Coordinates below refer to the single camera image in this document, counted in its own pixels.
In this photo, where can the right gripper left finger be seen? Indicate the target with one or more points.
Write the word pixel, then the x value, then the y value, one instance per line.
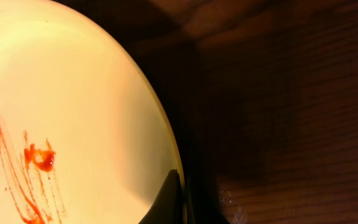
pixel 168 205

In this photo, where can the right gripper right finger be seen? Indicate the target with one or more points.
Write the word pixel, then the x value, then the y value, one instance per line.
pixel 199 207

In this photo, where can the yellow plate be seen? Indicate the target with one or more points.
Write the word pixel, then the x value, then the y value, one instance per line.
pixel 83 136

